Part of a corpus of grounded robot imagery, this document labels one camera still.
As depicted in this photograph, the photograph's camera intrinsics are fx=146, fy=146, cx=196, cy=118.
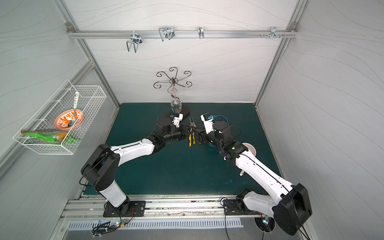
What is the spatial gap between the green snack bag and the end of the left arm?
36cm

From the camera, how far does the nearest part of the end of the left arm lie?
2.26ft

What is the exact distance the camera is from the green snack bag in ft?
1.80

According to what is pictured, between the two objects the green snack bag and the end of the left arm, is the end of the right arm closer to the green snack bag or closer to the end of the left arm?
the end of the left arm
